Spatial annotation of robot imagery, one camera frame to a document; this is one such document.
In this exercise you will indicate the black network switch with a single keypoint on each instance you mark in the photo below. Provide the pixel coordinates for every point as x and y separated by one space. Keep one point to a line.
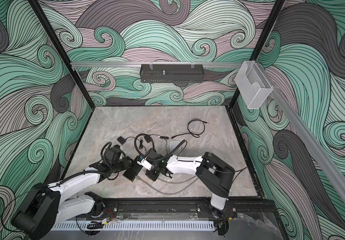
133 171

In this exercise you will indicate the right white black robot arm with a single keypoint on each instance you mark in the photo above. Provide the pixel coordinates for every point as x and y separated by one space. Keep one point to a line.
213 172

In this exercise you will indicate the white slotted cable duct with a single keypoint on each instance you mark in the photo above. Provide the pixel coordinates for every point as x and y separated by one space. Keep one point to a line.
140 226

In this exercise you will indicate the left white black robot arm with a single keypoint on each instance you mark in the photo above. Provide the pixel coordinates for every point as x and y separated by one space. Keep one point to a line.
47 205

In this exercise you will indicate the aluminium wall rail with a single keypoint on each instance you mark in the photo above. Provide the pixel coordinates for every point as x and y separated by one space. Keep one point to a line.
117 64

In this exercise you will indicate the black power adapter with cable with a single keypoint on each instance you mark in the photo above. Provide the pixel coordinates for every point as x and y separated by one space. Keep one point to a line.
121 140

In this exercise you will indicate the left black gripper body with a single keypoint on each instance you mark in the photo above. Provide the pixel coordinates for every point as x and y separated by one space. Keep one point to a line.
123 164

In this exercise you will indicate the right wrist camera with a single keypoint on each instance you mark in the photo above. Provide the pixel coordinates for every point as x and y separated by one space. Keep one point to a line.
143 162

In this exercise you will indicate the white network switch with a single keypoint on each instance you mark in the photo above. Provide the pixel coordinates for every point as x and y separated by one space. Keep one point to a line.
173 145

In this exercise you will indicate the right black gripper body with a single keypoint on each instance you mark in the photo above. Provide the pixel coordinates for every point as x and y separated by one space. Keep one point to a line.
153 173

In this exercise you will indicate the black wall tray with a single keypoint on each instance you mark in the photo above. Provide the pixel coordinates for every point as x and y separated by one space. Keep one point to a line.
181 74

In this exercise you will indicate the clear plastic wall holder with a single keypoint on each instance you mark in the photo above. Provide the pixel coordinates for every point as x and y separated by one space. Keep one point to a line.
253 84

